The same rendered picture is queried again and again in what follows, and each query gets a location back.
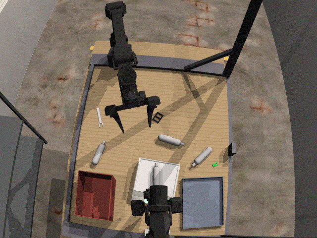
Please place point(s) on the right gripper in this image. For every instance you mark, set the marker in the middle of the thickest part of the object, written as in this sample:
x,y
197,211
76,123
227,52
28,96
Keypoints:
x,y
151,102

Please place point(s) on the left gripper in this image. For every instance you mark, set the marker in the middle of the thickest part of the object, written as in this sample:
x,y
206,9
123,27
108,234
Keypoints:
x,y
138,206

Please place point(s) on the grey bottle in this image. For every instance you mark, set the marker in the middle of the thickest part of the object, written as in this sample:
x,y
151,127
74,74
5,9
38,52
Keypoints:
x,y
98,153
170,140

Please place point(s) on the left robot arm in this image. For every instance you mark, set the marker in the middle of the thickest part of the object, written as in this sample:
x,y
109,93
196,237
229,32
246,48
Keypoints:
x,y
158,219

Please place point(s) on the red open box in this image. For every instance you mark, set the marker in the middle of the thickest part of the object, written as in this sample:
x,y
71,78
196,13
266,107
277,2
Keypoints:
x,y
95,195

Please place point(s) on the dark grey metal post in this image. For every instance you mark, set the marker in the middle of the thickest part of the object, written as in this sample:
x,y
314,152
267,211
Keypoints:
x,y
234,55

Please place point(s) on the grey co2 cylinder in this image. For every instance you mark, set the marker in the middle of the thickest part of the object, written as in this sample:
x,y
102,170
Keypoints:
x,y
156,175

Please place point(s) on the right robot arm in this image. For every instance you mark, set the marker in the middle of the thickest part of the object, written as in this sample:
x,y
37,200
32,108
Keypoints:
x,y
123,55

